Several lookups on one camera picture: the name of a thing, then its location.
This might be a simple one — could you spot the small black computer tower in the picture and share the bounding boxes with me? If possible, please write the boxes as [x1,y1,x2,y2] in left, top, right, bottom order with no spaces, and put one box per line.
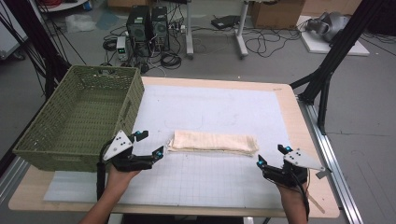
[150,6,171,52]

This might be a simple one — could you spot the white power supply box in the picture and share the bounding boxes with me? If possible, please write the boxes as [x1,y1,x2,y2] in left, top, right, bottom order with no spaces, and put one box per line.
[115,35,131,63]

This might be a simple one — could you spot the coiled black cable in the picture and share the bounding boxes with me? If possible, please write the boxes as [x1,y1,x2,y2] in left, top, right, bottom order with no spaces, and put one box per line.
[160,51,183,70]

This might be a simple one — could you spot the white floor board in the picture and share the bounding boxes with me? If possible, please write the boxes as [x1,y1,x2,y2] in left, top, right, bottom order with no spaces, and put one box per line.
[296,15,371,57]

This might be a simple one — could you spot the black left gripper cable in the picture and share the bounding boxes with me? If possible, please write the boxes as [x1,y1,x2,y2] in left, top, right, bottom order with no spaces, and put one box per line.
[95,140,114,202]

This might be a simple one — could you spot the thin wooden strip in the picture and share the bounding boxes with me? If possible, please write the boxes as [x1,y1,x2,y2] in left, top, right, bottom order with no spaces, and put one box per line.
[307,193,327,215]

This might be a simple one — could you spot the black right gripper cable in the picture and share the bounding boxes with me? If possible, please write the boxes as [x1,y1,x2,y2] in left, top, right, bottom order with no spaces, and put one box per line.
[288,169,312,222]

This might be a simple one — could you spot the black metal stand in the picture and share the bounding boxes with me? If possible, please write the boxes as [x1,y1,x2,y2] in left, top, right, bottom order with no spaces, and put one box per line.
[289,0,387,136]
[0,0,73,98]

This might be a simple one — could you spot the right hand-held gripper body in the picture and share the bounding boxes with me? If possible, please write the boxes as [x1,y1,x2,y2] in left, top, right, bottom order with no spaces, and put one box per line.
[261,147,327,189]

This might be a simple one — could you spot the white cabinet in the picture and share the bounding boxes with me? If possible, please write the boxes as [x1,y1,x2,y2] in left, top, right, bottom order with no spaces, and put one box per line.
[0,0,30,61]

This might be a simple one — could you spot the white desk frame leg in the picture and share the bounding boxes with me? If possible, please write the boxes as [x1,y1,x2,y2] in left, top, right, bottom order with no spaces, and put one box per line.
[184,0,195,61]
[234,0,250,60]

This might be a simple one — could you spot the black flat device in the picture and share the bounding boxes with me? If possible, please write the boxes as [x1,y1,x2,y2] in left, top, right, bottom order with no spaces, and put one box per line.
[210,14,242,31]

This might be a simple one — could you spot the brown cardboard box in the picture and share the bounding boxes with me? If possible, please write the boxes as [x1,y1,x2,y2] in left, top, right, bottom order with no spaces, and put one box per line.
[249,0,306,31]

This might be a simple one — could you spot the grey robot head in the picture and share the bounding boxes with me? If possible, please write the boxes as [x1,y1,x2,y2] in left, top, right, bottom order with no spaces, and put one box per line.
[304,11,351,43]

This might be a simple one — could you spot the white grid mat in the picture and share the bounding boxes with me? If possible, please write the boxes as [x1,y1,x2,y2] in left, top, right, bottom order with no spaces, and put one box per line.
[43,84,292,210]

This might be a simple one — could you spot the person's right hand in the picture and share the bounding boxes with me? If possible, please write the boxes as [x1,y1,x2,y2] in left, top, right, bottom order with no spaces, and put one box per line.
[275,182,310,203]

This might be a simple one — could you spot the green woven basket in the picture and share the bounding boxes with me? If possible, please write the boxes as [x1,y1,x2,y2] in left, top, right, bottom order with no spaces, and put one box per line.
[12,64,146,173]

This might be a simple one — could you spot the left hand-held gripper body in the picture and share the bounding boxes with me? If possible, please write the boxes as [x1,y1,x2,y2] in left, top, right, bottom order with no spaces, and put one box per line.
[100,130,156,173]

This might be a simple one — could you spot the aluminium rail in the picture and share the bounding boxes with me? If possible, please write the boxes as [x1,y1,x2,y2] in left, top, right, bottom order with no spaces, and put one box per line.
[298,95,364,224]

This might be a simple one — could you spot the large black computer tower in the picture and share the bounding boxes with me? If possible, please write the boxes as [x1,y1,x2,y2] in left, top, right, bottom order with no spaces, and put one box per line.
[125,5,154,59]

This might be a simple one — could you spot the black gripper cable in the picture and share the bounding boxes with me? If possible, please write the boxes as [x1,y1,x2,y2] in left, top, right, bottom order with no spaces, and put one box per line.
[288,169,312,222]
[95,140,114,202]

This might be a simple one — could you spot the person's left hand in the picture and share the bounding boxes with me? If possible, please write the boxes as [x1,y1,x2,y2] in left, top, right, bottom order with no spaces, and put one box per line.
[106,163,142,195]

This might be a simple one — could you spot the cream towel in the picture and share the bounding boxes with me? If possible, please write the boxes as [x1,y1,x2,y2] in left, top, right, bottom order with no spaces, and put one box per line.
[166,129,260,158]

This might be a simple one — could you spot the clear plastic bag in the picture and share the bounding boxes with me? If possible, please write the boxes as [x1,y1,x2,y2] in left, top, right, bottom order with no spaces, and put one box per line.
[64,13,98,35]

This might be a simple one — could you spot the black floor cable tangle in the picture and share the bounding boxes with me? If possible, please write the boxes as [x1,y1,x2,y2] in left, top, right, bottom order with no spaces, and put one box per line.
[243,27,304,59]

